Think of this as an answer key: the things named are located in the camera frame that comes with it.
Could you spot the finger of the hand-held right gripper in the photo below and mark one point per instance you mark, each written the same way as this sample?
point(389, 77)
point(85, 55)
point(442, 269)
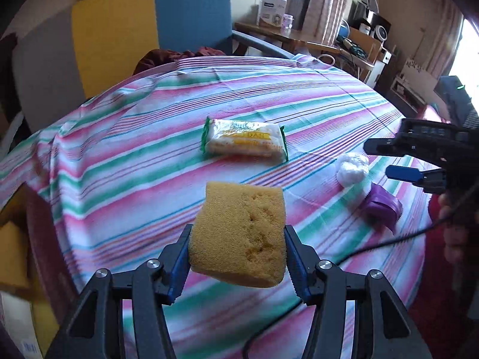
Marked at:
point(408, 174)
point(383, 146)

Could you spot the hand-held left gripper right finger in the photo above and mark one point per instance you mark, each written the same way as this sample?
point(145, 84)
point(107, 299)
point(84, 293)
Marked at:
point(297, 269)

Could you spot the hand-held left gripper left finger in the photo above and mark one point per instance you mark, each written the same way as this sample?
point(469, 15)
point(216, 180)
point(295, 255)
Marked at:
point(179, 269)

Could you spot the yellow cardboard box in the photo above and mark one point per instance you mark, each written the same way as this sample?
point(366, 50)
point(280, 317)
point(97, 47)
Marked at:
point(45, 325)

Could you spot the person's right hand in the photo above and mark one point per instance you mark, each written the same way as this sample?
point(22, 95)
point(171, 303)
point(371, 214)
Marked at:
point(458, 232)

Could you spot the pink cushion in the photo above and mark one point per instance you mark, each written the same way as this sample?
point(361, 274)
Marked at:
point(436, 114)

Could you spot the white crumpled plastic ball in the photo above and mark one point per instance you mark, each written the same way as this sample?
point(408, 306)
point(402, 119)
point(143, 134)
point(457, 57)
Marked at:
point(352, 168)

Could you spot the purple plastic tape dispenser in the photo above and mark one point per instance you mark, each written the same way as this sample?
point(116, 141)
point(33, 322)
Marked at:
point(383, 207)

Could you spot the white low shelf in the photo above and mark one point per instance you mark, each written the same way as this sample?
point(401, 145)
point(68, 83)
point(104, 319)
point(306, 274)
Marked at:
point(413, 82)

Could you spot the open cardboard box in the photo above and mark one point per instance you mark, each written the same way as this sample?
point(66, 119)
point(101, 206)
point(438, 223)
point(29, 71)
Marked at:
point(361, 45)

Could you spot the white yellow noodle packet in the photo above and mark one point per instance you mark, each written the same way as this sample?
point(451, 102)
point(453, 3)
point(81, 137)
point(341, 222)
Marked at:
point(245, 143)

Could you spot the wooden desk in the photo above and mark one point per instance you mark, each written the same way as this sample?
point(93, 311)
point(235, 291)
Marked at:
point(284, 39)

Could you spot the patterned curtain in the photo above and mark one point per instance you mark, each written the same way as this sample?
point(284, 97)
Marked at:
point(325, 3)

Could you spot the small pink jar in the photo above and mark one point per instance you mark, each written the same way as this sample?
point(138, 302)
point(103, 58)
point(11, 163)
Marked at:
point(288, 21)

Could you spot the striped pink green tablecloth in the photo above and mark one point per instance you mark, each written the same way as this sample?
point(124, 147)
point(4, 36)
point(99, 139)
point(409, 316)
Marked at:
point(187, 112)

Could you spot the white printed carton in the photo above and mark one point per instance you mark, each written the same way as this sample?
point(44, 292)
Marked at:
point(272, 9)

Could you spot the maroon cloth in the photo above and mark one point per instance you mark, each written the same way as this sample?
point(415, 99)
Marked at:
point(168, 58)

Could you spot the grey yellow blue chair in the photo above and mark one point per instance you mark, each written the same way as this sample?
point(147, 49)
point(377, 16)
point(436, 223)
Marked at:
point(119, 33)

